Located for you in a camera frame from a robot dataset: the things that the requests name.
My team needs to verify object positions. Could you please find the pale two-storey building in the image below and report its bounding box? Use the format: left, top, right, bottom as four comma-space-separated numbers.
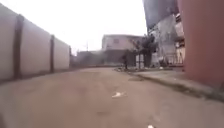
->
101, 33, 145, 66

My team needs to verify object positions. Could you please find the brown dirt road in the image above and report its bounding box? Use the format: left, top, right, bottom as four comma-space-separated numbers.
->
0, 66, 224, 128

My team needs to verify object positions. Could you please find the person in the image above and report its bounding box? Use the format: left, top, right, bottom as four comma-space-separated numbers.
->
121, 53, 129, 71

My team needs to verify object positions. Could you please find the dark tree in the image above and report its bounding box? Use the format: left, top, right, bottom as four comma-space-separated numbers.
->
131, 34, 158, 69

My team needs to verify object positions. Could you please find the white litter scrap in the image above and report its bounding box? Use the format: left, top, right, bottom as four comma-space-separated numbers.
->
111, 91, 127, 99

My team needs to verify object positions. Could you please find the grey multi-storey building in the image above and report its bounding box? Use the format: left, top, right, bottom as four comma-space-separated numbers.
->
142, 0, 186, 68

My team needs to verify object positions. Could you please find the low dark wall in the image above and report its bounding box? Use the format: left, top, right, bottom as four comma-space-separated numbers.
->
70, 50, 108, 68

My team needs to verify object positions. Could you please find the grey concrete pavement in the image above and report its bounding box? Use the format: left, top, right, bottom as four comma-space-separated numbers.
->
133, 69, 224, 102

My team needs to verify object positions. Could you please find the pale panelled boundary wall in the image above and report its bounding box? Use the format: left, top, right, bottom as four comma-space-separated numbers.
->
0, 3, 72, 82

